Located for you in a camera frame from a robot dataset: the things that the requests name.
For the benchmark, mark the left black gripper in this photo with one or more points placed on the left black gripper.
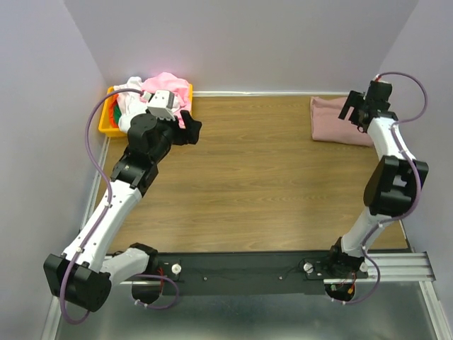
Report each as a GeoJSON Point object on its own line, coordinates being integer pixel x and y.
{"type": "Point", "coordinates": [189, 129]}

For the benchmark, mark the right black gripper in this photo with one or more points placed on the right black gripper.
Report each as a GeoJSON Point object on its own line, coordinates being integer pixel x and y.
{"type": "Point", "coordinates": [354, 107]}

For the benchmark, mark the dusty pink mario t-shirt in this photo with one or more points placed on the dusty pink mario t-shirt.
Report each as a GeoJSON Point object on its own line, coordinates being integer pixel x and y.
{"type": "Point", "coordinates": [326, 126]}

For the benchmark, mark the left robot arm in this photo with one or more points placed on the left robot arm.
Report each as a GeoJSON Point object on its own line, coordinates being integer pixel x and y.
{"type": "Point", "coordinates": [82, 275]}

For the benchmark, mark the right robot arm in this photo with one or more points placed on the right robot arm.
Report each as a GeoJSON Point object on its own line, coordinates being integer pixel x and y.
{"type": "Point", "coordinates": [394, 188]}

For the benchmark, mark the light pink t-shirt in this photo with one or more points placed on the light pink t-shirt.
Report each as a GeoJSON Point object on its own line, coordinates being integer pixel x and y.
{"type": "Point", "coordinates": [181, 88]}

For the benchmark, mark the white t-shirt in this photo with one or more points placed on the white t-shirt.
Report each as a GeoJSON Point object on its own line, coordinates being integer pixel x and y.
{"type": "Point", "coordinates": [129, 103]}

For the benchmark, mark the green t-shirt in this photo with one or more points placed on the green t-shirt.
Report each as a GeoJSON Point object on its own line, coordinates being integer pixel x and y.
{"type": "Point", "coordinates": [114, 114]}

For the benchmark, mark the yellow plastic bin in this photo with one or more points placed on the yellow plastic bin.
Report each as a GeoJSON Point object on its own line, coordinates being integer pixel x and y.
{"type": "Point", "coordinates": [105, 125]}

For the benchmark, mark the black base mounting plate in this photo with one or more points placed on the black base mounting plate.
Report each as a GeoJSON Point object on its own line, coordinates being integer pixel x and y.
{"type": "Point", "coordinates": [254, 273]}

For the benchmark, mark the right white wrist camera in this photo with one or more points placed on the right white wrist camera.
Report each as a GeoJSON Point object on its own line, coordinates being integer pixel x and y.
{"type": "Point", "coordinates": [380, 78]}

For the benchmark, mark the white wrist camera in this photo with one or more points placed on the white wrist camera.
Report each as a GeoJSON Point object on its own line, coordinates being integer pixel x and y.
{"type": "Point", "coordinates": [380, 78]}
{"type": "Point", "coordinates": [162, 104]}

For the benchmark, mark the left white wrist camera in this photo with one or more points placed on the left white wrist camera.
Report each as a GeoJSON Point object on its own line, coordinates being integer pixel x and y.
{"type": "Point", "coordinates": [162, 104]}

